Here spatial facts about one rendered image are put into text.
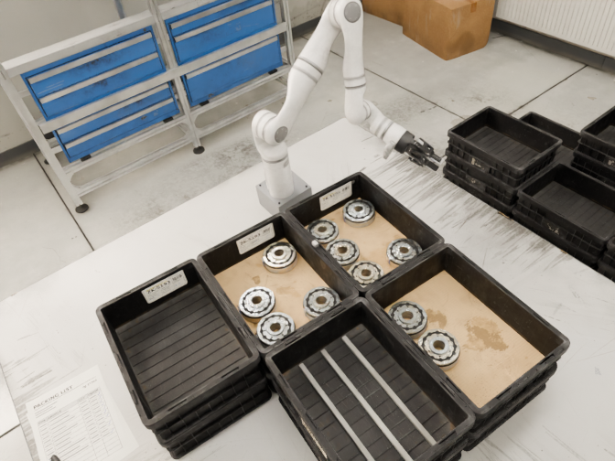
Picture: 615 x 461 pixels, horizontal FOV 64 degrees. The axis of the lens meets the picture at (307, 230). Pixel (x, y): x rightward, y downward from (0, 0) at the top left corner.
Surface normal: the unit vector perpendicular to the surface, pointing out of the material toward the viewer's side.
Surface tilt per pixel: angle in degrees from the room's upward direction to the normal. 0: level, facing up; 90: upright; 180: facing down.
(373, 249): 0
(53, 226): 0
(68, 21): 90
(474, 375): 0
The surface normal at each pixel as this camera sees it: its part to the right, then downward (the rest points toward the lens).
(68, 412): -0.10, -0.69
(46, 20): 0.60, 0.54
